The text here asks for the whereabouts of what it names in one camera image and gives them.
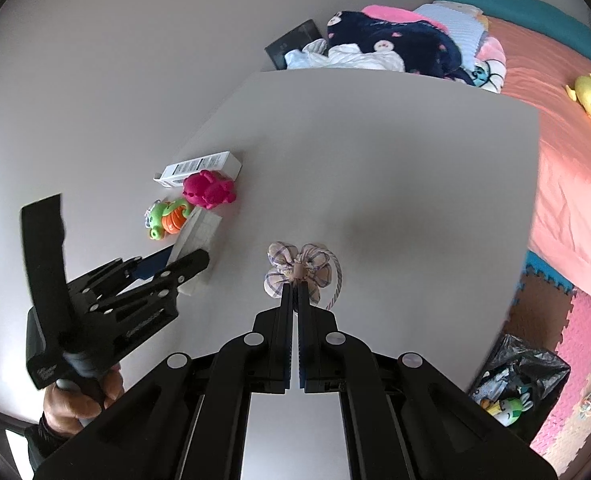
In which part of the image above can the foam puzzle floor mat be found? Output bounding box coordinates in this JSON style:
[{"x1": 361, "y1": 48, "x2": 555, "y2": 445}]
[{"x1": 504, "y1": 252, "x2": 591, "y2": 479}]

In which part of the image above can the green orange turtle toy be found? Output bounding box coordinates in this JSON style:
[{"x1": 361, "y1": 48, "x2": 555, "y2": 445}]
[{"x1": 144, "y1": 198, "x2": 193, "y2": 240}]

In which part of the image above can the small toy on mat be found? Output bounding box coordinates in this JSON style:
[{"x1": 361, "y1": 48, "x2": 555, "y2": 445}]
[{"x1": 579, "y1": 392, "x2": 591, "y2": 420}]

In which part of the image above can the green white plush toy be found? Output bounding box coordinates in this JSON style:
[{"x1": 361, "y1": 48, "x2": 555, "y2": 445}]
[{"x1": 486, "y1": 392, "x2": 534, "y2": 427}]

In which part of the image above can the pink brown plush toy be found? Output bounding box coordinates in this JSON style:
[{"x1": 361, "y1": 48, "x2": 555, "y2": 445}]
[{"x1": 182, "y1": 170, "x2": 237, "y2": 210}]

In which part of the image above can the pink folded clothing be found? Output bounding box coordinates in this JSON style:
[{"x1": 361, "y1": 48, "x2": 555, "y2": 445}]
[{"x1": 361, "y1": 4, "x2": 448, "y2": 34}]

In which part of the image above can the checked fabric bow scrunchie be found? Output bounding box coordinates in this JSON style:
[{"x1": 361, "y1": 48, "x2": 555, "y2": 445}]
[{"x1": 263, "y1": 242, "x2": 343, "y2": 310}]

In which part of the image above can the black frame on wall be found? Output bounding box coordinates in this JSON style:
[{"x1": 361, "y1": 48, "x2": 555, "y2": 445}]
[{"x1": 265, "y1": 20, "x2": 323, "y2": 70}]

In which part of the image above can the teal pillow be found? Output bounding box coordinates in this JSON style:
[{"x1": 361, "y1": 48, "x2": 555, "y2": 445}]
[{"x1": 447, "y1": 0, "x2": 591, "y2": 60}]

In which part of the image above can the navy patterned clothing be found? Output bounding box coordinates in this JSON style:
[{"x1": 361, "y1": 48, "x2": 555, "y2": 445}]
[{"x1": 327, "y1": 11, "x2": 471, "y2": 84}]

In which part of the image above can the white cardboard box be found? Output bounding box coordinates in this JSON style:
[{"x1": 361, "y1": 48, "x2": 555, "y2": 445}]
[{"x1": 153, "y1": 151, "x2": 242, "y2": 188}]

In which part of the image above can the light blue folded cloth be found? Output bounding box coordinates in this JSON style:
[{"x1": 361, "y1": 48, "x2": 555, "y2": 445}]
[{"x1": 415, "y1": 3, "x2": 487, "y2": 72}]

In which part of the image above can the black lined trash bin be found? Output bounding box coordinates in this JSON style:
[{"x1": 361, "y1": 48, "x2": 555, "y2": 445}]
[{"x1": 468, "y1": 334, "x2": 571, "y2": 443}]

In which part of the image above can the left hand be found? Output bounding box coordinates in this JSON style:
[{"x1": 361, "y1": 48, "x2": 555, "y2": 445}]
[{"x1": 44, "y1": 364, "x2": 125, "y2": 438}]

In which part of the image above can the white crumpled clothing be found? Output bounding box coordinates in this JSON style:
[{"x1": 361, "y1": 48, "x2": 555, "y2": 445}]
[{"x1": 284, "y1": 39, "x2": 405, "y2": 73}]

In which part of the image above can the white paper pad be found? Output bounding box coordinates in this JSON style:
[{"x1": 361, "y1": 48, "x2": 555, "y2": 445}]
[{"x1": 167, "y1": 207, "x2": 222, "y2": 297}]

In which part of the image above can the pink bed sheet mattress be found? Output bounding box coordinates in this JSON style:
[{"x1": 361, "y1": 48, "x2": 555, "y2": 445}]
[{"x1": 489, "y1": 18, "x2": 591, "y2": 295}]

